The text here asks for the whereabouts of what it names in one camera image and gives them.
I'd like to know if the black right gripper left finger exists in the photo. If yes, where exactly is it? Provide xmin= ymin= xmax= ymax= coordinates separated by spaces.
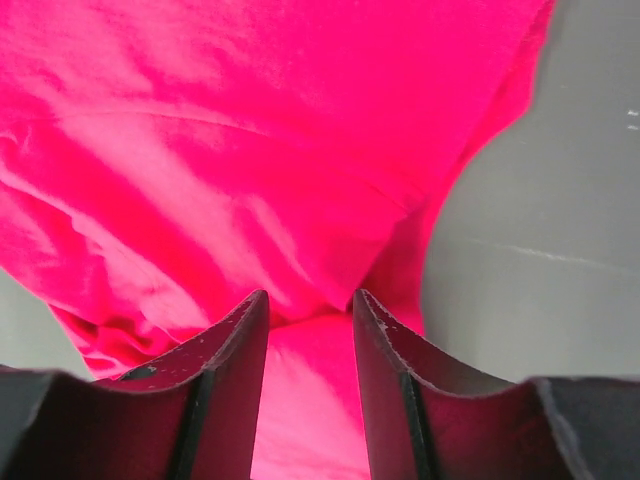
xmin=1 ymin=291 xmax=269 ymax=479

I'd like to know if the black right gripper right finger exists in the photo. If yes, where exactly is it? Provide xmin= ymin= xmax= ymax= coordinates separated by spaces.
xmin=353 ymin=290 xmax=639 ymax=479

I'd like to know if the crimson red t shirt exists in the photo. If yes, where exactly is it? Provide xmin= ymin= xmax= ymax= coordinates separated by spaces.
xmin=1 ymin=1 xmax=554 ymax=479

